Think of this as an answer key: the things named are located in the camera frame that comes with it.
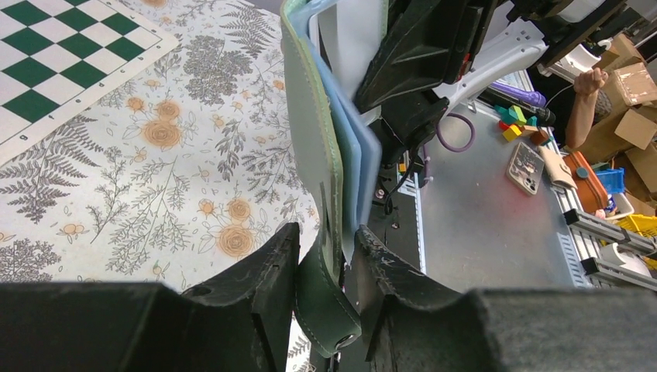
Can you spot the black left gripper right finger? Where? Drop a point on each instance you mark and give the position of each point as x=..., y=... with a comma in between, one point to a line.
x=413, y=323

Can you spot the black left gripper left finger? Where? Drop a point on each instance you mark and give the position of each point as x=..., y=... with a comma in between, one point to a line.
x=238, y=320

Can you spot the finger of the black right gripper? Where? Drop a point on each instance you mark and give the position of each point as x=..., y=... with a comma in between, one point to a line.
x=428, y=43

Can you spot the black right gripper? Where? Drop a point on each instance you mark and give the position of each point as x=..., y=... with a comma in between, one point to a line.
x=541, y=33

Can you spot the green card holder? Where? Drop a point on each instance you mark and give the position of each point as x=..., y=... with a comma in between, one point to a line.
x=337, y=159

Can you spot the person forearm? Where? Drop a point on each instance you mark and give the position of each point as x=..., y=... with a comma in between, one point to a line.
x=587, y=87

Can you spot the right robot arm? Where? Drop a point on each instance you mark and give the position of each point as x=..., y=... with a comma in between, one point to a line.
x=418, y=112

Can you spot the colourful toy blocks pile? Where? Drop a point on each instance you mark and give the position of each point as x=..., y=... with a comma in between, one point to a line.
x=514, y=124

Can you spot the metal work table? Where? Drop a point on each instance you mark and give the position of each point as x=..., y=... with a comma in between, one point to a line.
x=480, y=230

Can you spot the cardboard boxes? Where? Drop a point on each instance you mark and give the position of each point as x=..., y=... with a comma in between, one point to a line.
x=627, y=136

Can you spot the beige leather pouch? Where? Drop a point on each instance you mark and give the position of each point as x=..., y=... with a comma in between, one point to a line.
x=557, y=170

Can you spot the smartphone with patterned case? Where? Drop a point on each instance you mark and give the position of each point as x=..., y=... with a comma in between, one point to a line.
x=525, y=169

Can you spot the blue plastic bin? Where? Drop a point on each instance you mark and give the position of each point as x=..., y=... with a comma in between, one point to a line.
x=612, y=180

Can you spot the floral table cloth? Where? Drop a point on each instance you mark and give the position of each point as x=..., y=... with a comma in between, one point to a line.
x=174, y=176

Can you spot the orange leather case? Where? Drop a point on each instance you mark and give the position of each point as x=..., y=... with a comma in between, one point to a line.
x=592, y=194

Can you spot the yellow plastic crate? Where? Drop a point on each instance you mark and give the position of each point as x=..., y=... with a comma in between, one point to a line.
x=643, y=225

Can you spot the green white chess mat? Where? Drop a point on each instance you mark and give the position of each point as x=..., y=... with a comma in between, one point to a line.
x=60, y=57

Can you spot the aluminium frame rail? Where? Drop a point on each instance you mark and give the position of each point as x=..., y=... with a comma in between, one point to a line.
x=610, y=270

